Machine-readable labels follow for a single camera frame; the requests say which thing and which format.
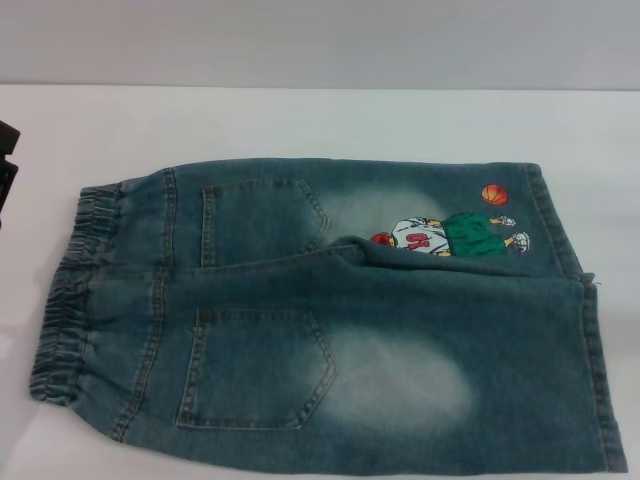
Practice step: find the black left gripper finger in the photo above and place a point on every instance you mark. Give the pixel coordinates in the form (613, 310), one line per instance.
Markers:
(7, 139)
(6, 182)

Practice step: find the blue denim shorts with cartoon print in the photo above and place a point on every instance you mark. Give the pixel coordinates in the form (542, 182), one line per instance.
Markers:
(400, 350)

